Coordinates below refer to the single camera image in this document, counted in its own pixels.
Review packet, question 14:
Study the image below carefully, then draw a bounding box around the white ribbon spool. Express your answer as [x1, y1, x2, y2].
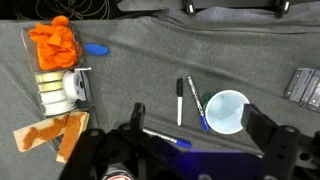
[62, 69, 89, 101]

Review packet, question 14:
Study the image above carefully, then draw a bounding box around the green plastic cup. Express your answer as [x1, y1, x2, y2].
[201, 89, 251, 135]

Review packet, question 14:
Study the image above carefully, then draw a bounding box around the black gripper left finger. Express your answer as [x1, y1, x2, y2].
[129, 102, 147, 131]

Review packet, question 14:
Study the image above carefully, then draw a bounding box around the black cable bundle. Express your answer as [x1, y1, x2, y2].
[34, 0, 111, 20]

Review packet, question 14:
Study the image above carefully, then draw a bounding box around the orange cloth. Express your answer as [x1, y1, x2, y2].
[28, 15, 83, 72]

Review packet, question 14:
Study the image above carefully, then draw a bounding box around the black cap white pen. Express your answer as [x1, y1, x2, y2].
[176, 77, 184, 127]

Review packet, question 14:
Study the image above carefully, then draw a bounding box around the clear plastic organizer tray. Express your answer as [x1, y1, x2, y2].
[20, 24, 96, 118]

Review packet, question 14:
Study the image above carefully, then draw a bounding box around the blue cap silver marker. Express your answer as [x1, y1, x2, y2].
[186, 75, 211, 132]
[142, 128, 193, 149]

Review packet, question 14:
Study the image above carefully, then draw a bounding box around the yellowish tape roll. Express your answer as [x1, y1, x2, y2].
[37, 80, 65, 94]
[35, 70, 66, 84]

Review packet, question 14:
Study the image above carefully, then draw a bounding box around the white tape roll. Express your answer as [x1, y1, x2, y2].
[43, 99, 77, 117]
[39, 89, 68, 105]

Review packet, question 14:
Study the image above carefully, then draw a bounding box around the grey tablecloth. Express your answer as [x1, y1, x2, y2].
[0, 6, 320, 180]

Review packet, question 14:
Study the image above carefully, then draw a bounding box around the small blue plastic piece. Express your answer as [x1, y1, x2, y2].
[83, 43, 110, 58]

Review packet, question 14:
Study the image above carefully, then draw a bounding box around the clear plastic box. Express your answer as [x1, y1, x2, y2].
[283, 67, 320, 113]

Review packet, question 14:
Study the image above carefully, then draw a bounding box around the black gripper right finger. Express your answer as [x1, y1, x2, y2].
[240, 103, 279, 154]

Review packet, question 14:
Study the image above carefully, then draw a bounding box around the wooden block with orange strip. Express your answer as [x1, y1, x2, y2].
[13, 114, 71, 153]
[55, 111, 90, 164]

